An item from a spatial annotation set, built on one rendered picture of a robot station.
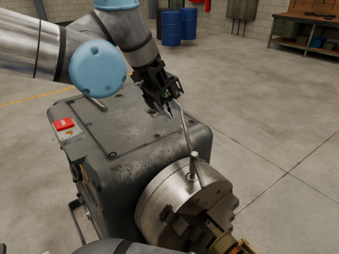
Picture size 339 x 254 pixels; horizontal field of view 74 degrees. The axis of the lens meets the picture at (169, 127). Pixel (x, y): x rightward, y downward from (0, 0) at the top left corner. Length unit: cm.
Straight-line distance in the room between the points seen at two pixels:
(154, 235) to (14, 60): 52
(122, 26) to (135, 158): 39
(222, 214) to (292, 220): 159
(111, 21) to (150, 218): 49
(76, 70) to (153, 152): 46
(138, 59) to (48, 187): 217
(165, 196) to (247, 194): 174
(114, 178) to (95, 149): 13
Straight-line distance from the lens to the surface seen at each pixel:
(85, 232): 143
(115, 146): 74
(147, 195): 67
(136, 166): 68
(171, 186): 64
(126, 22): 46
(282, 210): 232
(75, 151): 76
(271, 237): 212
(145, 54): 49
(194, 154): 59
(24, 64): 32
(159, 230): 64
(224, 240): 69
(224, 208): 75
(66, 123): 89
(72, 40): 33
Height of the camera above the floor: 171
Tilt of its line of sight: 34 degrees down
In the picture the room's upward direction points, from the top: straight up
